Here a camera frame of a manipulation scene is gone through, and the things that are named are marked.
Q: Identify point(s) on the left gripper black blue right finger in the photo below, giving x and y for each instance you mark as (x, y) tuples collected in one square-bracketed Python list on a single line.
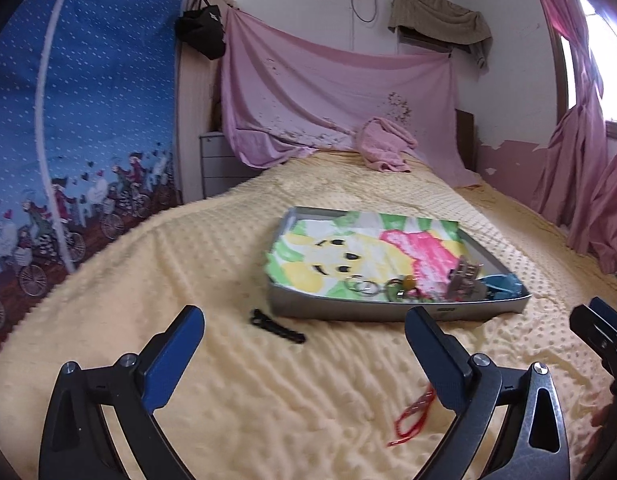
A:
[(532, 442)]

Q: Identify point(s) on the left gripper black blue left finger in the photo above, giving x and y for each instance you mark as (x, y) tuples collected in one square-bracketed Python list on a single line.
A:
[(77, 442)]

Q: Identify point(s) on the blue smart watch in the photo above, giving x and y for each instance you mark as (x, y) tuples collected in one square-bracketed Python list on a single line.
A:
[(502, 286)]

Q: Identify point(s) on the right hand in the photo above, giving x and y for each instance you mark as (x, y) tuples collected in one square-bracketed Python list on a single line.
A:
[(598, 422)]

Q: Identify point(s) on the pink window curtain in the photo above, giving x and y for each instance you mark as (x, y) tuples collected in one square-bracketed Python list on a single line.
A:
[(578, 184)]

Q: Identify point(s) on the grey metal hair claw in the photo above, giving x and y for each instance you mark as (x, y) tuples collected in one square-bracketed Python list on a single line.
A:
[(464, 282)]

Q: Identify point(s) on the black hair clip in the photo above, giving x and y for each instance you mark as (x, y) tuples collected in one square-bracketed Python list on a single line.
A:
[(261, 320)]

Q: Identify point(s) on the colourful cartoon cloth liner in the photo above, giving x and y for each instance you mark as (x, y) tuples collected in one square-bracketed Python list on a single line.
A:
[(365, 255)]

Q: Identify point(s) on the dark wooden headboard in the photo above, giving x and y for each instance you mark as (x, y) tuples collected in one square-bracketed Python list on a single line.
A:
[(466, 138)]

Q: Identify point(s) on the crumpled pink towel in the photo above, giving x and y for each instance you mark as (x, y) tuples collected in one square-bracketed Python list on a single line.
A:
[(382, 144)]

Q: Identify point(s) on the grey drawer nightstand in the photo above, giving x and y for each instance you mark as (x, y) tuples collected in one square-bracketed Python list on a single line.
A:
[(221, 169)]

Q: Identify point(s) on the olive brown hanging towel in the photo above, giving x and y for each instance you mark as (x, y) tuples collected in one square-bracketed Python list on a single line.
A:
[(445, 22)]

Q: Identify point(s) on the blue dotted cartoon wardrobe cover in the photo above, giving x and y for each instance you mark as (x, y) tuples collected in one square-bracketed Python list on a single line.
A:
[(87, 123)]

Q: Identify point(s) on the wooden wardrobe side panel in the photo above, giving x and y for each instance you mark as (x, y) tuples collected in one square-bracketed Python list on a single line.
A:
[(197, 91)]

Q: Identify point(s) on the pink hanging sheet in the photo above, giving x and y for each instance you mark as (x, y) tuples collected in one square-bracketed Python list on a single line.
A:
[(284, 97)]

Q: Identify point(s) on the black hanging bag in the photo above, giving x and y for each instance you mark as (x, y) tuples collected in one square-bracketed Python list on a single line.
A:
[(202, 29)]

